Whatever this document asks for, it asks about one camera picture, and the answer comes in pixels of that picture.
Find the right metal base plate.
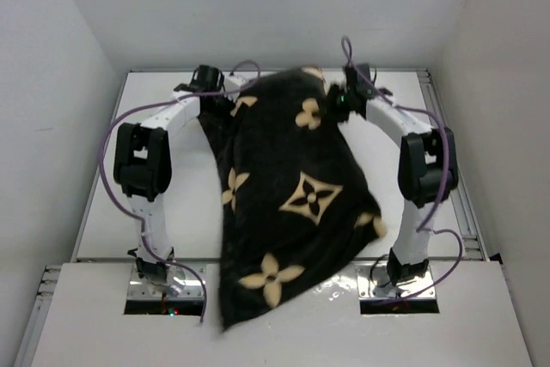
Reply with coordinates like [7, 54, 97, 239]
[356, 260, 437, 301]

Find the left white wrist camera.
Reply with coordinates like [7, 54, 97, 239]
[223, 75, 252, 94]

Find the white front cover board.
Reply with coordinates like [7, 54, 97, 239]
[34, 261, 530, 366]

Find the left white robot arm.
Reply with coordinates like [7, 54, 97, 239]
[113, 65, 247, 289]

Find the purple cable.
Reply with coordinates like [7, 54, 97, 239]
[340, 35, 464, 304]
[96, 59, 263, 324]

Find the black floral pillowcase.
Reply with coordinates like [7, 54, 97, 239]
[199, 66, 387, 330]

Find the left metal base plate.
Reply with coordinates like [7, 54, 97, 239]
[126, 265, 205, 301]

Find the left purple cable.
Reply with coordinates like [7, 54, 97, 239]
[96, 59, 263, 324]

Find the metal base plate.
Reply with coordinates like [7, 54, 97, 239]
[126, 265, 205, 301]
[356, 260, 437, 301]

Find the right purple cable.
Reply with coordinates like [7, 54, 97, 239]
[340, 35, 464, 304]

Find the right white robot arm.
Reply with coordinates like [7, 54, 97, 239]
[324, 63, 458, 286]

